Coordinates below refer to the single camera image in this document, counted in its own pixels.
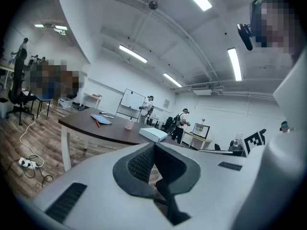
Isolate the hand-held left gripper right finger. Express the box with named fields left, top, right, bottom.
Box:
left=154, top=142, right=251, bottom=230

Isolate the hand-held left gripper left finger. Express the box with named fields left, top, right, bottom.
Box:
left=33, top=142, right=174, bottom=230

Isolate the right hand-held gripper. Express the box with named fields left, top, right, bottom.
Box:
left=229, top=128, right=267, bottom=158

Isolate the white and wood desk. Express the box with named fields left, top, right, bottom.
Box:
left=181, top=130, right=213, bottom=150

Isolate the computer monitor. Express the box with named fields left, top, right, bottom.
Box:
left=192, top=123, right=211, bottom=139

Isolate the blue notebook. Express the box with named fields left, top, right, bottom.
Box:
left=90, top=114, right=113, bottom=125

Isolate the white ceiling air conditioner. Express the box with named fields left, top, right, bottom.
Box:
left=192, top=88, right=212, bottom=96

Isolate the white power strip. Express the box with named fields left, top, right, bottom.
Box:
left=18, top=157, right=39, bottom=170

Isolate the black office chair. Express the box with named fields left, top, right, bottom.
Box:
left=162, top=116, right=174, bottom=132
left=6, top=48, right=36, bottom=126

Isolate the white flat box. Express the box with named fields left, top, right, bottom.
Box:
left=138, top=127, right=168, bottom=143

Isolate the white table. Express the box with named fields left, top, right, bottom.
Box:
left=83, top=92, right=103, bottom=109

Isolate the clear plastic storage bin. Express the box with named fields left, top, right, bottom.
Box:
left=57, top=97, right=74, bottom=109

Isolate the whiteboard on black stand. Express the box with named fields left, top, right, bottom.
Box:
left=116, top=89, right=146, bottom=119

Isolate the blue chair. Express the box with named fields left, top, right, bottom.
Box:
left=35, top=93, right=54, bottom=118

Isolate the person's face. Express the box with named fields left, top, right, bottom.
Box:
left=254, top=0, right=300, bottom=55

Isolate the black cable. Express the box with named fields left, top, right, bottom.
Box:
left=9, top=155, right=54, bottom=188

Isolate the white cable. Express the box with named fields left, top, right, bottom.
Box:
left=19, top=103, right=52, bottom=169

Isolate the black head-worn camera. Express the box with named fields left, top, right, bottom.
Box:
left=236, top=23, right=254, bottom=52

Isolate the dark head strap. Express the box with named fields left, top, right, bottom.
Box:
left=249, top=0, right=262, bottom=37

